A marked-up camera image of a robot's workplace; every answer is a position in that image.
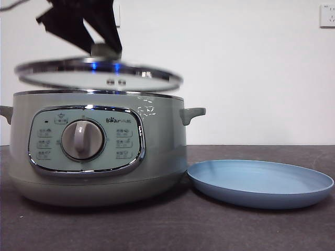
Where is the glass lid with green knob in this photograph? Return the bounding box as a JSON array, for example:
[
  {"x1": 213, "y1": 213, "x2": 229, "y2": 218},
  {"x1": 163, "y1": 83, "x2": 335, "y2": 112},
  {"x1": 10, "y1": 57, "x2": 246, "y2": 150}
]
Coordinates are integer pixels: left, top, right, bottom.
[{"x1": 14, "y1": 43, "x2": 184, "y2": 93}]

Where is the pale green electric steamer pot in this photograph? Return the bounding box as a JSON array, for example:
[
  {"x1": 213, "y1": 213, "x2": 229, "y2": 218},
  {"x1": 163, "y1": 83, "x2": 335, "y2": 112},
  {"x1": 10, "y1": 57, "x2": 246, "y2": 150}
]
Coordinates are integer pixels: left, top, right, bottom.
[{"x1": 0, "y1": 89, "x2": 207, "y2": 208}]

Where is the blue round plate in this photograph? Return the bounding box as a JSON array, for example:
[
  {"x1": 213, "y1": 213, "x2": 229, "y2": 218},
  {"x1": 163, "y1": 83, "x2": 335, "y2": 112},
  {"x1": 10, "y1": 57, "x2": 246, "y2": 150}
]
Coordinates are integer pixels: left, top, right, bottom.
[{"x1": 187, "y1": 159, "x2": 335, "y2": 210}]

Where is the thin grey cable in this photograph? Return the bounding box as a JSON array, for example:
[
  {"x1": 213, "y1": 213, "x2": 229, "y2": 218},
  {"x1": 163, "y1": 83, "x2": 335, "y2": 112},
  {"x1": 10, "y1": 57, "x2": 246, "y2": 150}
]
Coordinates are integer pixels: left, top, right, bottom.
[{"x1": 0, "y1": 0, "x2": 20, "y2": 12}]

